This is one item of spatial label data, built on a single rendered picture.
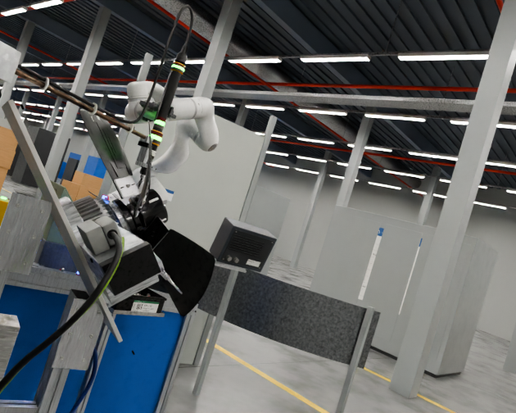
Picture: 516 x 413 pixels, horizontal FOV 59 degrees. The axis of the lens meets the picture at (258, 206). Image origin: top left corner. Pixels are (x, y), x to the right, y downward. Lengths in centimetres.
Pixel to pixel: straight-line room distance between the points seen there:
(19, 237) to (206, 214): 250
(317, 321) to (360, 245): 458
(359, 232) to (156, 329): 594
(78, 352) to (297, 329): 200
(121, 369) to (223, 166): 204
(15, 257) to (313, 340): 228
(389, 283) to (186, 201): 450
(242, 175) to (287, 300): 118
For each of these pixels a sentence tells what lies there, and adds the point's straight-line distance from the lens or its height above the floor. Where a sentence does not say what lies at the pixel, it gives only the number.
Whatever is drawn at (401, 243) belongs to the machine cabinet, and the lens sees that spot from 740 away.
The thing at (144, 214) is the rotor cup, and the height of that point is 119.
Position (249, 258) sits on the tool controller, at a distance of 218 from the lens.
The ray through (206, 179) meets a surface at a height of 150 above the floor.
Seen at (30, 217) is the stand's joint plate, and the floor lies 110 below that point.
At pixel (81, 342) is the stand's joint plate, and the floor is 79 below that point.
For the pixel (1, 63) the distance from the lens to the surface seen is 111.
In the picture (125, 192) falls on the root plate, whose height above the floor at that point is 123.
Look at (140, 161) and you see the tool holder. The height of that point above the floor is 134.
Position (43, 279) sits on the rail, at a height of 82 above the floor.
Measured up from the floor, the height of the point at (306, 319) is 76.
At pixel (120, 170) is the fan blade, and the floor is 129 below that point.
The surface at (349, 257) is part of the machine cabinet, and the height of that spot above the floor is 123.
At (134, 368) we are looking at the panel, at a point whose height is 51.
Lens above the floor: 125
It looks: 3 degrees up
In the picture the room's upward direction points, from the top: 18 degrees clockwise
